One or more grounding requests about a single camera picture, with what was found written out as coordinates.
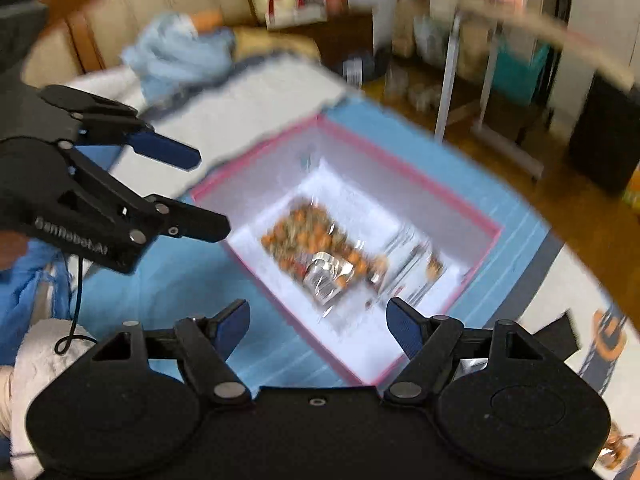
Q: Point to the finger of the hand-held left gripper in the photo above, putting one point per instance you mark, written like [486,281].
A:
[200,222]
[165,150]

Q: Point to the white snack packet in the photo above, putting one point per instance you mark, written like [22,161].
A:
[415,260]

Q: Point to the pink cardboard box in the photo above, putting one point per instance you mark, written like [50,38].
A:
[300,160]

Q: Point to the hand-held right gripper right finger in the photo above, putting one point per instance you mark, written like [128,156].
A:
[401,324]

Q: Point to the light blue cloth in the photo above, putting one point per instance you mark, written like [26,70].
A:
[170,55]

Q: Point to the white-legged rolling desk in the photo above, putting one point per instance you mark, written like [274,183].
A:
[450,70]

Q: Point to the grey shoe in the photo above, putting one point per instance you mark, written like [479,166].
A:
[425,95]

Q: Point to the clear bag of orange snacks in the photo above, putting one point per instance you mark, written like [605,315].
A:
[310,232]

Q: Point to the blue and white printed blanket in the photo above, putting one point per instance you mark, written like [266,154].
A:
[175,285]

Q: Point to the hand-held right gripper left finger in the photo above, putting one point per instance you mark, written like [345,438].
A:
[234,321]

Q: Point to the blue garment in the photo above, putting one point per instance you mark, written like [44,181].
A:
[30,280]

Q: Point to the white fuzzy cloth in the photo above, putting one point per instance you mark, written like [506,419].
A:
[35,360]

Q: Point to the yellow quilt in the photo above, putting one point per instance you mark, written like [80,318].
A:
[280,42]

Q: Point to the black suitcase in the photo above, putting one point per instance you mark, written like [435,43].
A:
[605,130]

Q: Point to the dark wooden nightstand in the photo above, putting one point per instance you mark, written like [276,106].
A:
[345,35]

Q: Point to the black bag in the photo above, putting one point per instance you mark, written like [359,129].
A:
[367,67]

